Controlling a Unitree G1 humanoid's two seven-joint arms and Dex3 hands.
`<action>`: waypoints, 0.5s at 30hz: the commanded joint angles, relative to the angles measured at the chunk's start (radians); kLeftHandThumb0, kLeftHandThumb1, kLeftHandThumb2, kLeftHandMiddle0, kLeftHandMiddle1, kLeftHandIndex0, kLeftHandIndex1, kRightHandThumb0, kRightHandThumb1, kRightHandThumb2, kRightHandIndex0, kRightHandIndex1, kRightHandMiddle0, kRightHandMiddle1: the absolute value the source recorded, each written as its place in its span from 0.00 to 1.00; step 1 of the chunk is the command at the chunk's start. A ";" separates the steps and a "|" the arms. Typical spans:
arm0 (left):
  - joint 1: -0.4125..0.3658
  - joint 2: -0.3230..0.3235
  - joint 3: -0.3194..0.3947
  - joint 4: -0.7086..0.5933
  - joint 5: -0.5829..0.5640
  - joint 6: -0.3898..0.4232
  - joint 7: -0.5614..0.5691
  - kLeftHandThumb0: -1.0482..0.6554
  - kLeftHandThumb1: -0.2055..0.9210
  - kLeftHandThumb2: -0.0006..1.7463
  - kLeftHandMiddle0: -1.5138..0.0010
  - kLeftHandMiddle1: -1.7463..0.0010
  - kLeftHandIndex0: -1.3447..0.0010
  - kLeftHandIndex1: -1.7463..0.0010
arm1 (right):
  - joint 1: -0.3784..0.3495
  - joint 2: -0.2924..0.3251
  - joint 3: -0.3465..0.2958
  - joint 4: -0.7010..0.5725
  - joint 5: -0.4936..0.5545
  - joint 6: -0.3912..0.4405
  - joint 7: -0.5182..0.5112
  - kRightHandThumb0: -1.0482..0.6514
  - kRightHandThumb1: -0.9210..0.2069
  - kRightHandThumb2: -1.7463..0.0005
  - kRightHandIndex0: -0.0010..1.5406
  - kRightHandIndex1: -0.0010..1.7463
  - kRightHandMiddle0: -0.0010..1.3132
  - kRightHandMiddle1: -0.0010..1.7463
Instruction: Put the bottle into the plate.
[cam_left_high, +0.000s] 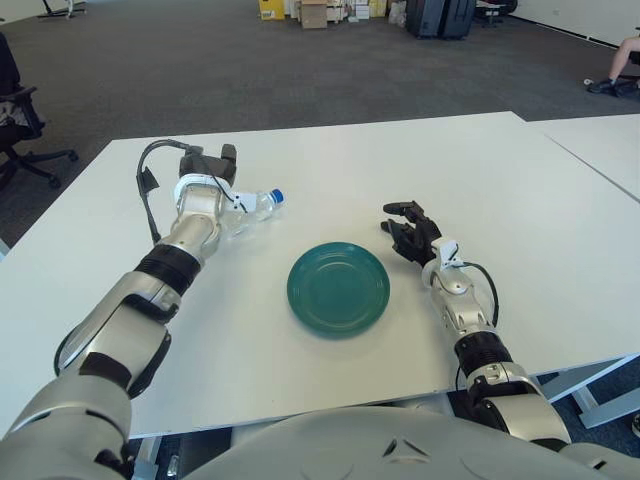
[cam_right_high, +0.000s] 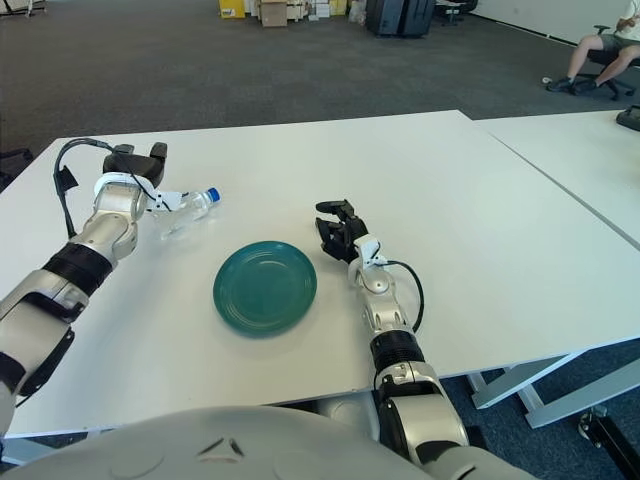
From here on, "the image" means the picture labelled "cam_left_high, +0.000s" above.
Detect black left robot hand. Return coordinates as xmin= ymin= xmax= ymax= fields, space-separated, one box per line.
xmin=178 ymin=143 xmax=239 ymax=189

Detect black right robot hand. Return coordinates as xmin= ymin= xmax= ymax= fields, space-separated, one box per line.
xmin=379 ymin=200 xmax=444 ymax=265

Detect clear bottle with blue cap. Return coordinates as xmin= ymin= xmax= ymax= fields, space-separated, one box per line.
xmin=219 ymin=188 xmax=287 ymax=244

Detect green round plate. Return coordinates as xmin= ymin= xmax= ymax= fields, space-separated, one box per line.
xmin=286 ymin=241 xmax=392 ymax=340

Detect brown cardboard box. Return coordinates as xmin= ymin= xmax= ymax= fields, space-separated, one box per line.
xmin=299 ymin=0 xmax=330 ymax=29

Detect black office chair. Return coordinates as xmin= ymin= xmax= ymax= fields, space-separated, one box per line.
xmin=0 ymin=34 xmax=79 ymax=191

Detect stack of white boxes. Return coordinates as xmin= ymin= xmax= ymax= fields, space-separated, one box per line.
xmin=328 ymin=0 xmax=390 ymax=23

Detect grey robot torso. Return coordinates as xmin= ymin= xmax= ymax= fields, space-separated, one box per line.
xmin=184 ymin=403 xmax=640 ymax=480

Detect white desk leg stand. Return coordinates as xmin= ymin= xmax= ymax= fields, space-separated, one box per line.
xmin=38 ymin=0 xmax=87 ymax=20

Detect black swivel chair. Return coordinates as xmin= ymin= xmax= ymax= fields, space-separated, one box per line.
xmin=475 ymin=0 xmax=520 ymax=28

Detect seated person's legs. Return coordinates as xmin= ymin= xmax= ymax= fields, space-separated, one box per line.
xmin=587 ymin=27 xmax=640 ymax=95

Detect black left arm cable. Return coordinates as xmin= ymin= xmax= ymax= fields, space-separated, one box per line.
xmin=135 ymin=139 xmax=204 ymax=246

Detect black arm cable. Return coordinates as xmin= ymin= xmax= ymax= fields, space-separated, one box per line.
xmin=135 ymin=139 xmax=204 ymax=246
xmin=457 ymin=262 xmax=501 ymax=331

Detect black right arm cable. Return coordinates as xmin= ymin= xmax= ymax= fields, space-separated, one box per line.
xmin=457 ymin=262 xmax=501 ymax=331

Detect white table leg frame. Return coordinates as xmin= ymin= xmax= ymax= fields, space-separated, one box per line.
xmin=130 ymin=435 xmax=162 ymax=477
xmin=532 ymin=352 xmax=640 ymax=430

